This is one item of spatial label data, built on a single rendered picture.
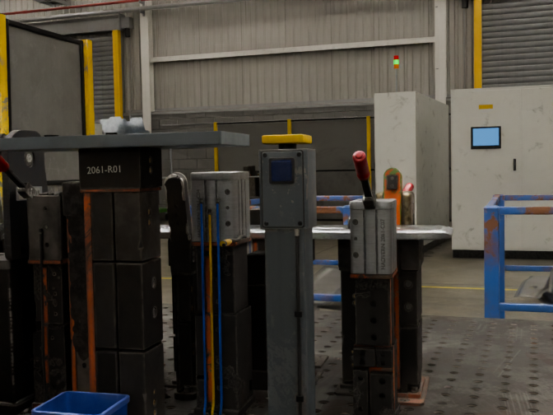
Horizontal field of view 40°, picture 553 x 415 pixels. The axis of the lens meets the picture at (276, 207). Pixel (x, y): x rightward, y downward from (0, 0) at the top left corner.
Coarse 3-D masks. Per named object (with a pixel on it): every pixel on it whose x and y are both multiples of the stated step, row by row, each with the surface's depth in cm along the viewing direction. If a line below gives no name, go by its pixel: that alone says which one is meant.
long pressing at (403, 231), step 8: (160, 232) 139; (168, 232) 139; (256, 232) 134; (264, 232) 134; (320, 232) 131; (328, 232) 131; (336, 232) 131; (344, 232) 130; (400, 232) 128; (408, 232) 128; (416, 232) 127; (424, 232) 127; (432, 232) 127; (440, 232) 127; (448, 232) 130
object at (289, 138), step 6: (264, 138) 105; (270, 138) 105; (276, 138) 104; (282, 138) 104; (288, 138) 104; (294, 138) 104; (300, 138) 104; (306, 138) 106; (270, 144) 108; (276, 144) 109; (282, 144) 106; (288, 144) 106; (294, 144) 106
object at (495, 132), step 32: (480, 96) 877; (512, 96) 866; (544, 96) 855; (480, 128) 877; (512, 128) 868; (544, 128) 857; (480, 160) 881; (512, 160) 870; (544, 160) 859; (480, 192) 883; (512, 192) 872; (544, 192) 861; (480, 224) 885; (512, 224) 874; (544, 224) 863; (480, 256) 890; (512, 256) 879; (544, 256) 868
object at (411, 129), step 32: (384, 96) 912; (416, 96) 905; (384, 128) 914; (416, 128) 906; (384, 160) 916; (416, 160) 906; (416, 192) 906; (448, 192) 1124; (416, 224) 907; (448, 224) 1124
